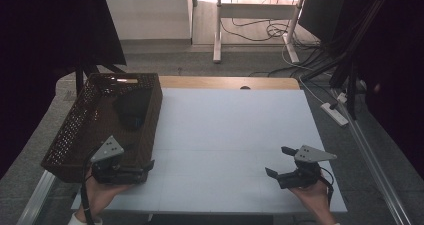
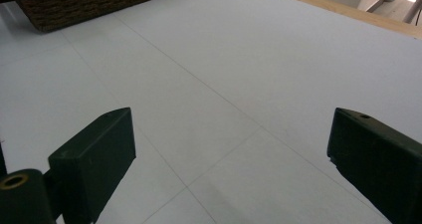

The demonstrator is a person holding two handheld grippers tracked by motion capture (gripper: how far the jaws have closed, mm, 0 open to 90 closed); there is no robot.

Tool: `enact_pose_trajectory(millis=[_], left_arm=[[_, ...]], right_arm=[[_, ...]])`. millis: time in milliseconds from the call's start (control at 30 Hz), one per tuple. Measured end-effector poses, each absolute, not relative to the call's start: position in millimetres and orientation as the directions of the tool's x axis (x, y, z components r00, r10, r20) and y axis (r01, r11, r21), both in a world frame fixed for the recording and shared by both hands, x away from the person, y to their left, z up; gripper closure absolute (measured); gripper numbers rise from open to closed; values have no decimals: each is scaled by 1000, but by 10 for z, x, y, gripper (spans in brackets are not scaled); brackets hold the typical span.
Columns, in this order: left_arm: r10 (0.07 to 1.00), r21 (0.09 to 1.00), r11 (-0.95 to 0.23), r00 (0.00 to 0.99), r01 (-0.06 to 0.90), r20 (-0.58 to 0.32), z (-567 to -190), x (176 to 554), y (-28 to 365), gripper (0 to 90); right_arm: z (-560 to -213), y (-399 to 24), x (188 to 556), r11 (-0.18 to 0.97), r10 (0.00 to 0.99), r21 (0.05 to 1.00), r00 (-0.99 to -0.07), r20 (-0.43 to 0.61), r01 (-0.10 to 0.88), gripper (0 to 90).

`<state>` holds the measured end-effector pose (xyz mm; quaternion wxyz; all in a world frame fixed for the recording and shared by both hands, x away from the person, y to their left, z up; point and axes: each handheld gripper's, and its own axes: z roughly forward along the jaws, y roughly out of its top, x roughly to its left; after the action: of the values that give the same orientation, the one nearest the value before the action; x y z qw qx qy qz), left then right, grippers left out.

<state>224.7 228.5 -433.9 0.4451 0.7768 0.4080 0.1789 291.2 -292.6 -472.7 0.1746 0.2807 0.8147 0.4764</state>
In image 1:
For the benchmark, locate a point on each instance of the wooden table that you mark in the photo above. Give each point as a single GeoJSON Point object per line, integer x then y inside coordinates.
{"type": "Point", "coordinates": [216, 82]}

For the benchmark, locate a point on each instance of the white table mat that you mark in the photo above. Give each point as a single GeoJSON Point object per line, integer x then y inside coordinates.
{"type": "Point", "coordinates": [233, 135]}

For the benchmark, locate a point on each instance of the aluminium rail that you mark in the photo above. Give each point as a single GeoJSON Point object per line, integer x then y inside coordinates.
{"type": "Point", "coordinates": [36, 198]}
{"type": "Point", "coordinates": [373, 158]}

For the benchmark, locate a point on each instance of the brown woven basket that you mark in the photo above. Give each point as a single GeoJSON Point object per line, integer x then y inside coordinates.
{"type": "Point", "coordinates": [100, 118]}

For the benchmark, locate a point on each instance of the black tripod stand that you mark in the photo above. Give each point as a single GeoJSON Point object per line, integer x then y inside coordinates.
{"type": "Point", "coordinates": [350, 58]}

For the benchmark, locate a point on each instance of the dark cloth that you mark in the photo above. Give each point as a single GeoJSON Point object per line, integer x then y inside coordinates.
{"type": "Point", "coordinates": [131, 108]}

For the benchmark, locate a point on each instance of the white desk frame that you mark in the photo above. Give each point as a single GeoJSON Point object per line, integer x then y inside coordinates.
{"type": "Point", "coordinates": [253, 11]}

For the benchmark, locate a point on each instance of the person's left hand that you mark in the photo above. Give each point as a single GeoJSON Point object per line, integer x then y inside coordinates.
{"type": "Point", "coordinates": [96, 195]}

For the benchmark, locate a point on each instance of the person's right hand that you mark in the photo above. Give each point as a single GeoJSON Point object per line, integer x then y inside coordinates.
{"type": "Point", "coordinates": [315, 195]}

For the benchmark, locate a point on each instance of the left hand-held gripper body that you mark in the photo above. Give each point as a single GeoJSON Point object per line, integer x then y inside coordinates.
{"type": "Point", "coordinates": [107, 150]}

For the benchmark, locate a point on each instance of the black curtain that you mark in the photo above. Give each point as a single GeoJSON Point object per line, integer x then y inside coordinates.
{"type": "Point", "coordinates": [40, 51]}
{"type": "Point", "coordinates": [400, 68]}

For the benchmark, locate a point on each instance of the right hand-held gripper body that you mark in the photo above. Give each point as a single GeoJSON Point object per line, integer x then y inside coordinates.
{"type": "Point", "coordinates": [310, 154]}

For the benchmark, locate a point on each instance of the white power strip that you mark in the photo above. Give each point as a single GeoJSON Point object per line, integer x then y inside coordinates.
{"type": "Point", "coordinates": [334, 114]}

